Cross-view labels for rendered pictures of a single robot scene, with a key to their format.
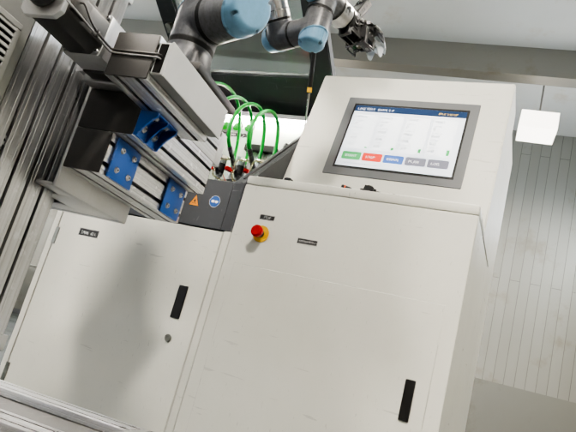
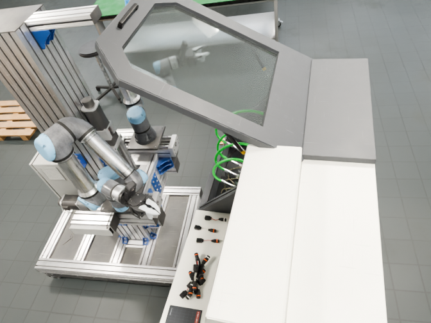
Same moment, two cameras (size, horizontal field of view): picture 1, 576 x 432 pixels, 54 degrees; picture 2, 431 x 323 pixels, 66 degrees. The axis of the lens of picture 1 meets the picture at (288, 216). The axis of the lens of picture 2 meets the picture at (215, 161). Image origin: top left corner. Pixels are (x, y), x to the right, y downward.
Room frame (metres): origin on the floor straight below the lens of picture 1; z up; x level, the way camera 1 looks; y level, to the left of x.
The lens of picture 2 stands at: (1.88, -0.97, 2.55)
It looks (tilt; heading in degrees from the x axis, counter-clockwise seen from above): 47 degrees down; 90
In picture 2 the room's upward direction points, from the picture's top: 14 degrees counter-clockwise
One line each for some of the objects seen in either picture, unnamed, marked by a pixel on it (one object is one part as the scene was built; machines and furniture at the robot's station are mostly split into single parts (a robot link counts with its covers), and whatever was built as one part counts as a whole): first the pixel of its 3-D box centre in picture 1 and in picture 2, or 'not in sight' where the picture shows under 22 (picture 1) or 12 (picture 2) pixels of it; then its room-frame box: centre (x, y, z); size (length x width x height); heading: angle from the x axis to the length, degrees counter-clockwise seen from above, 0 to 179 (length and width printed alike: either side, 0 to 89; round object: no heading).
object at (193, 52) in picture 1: (185, 64); not in sight; (1.30, 0.34, 1.09); 0.15 x 0.15 x 0.10
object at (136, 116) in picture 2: not in sight; (137, 118); (1.47, 0.82, 1.20); 0.13 x 0.12 x 0.14; 96
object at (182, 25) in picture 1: (201, 23); (111, 179); (1.30, 0.34, 1.20); 0.13 x 0.12 x 0.14; 45
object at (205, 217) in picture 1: (151, 195); (217, 173); (1.88, 0.46, 0.87); 0.62 x 0.04 x 0.16; 65
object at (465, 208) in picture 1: (363, 206); (198, 271); (1.67, -0.21, 0.96); 0.70 x 0.22 x 0.03; 65
